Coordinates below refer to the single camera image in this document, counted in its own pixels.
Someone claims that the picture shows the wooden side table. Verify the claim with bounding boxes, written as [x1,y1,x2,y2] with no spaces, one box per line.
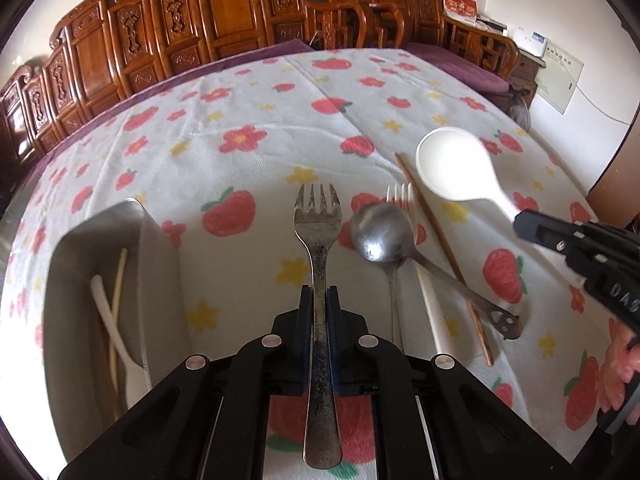
[508,49,546,107]

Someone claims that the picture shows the small white plastic spoon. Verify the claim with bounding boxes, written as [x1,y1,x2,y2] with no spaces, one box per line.
[90,274,148,408]

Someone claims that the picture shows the grey fluffy pet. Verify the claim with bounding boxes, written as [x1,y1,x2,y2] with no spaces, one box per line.
[506,91,532,132]

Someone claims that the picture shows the stainless steel spoon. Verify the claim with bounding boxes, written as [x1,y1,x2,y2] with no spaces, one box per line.
[349,202,412,351]

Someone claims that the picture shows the white plastic fork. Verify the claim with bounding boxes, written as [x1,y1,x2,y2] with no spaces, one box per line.
[386,183,454,356]

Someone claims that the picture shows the dark brown wooden chopstick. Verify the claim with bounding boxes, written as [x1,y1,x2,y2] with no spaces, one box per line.
[394,152,497,366]

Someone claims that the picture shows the red greeting card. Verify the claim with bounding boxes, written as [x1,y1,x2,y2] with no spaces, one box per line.
[442,0,477,23]

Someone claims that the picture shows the carved wooden armchair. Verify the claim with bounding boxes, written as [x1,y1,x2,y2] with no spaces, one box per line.
[322,0,522,86]

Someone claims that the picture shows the light bamboo chopstick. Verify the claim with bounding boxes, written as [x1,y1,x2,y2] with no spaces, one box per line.
[108,247,128,396]

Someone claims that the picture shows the large white plastic spoon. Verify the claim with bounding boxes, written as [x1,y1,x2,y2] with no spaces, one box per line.
[414,127,520,222]

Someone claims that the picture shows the purple armchair cushion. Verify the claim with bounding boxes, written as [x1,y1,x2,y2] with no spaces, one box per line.
[406,42,509,94]

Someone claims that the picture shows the rectangular metal tin box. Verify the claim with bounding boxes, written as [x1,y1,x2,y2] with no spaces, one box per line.
[41,196,194,424]

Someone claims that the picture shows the stainless steel fork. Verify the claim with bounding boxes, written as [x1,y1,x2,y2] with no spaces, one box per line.
[293,184,342,469]

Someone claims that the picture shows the carved wooden sofa bench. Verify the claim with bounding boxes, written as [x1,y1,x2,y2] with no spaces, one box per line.
[0,0,369,172]

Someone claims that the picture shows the white wall distribution box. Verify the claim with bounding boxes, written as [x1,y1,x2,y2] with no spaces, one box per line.
[536,41,584,114]

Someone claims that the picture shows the person's right hand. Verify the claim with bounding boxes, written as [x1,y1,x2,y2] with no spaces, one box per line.
[598,318,639,413]

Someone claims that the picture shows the white router box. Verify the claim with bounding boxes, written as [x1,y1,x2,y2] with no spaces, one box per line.
[512,27,548,58]

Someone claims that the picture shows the strawberry flower print tablecloth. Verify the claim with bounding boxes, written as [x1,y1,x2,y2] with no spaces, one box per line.
[1,50,612,479]

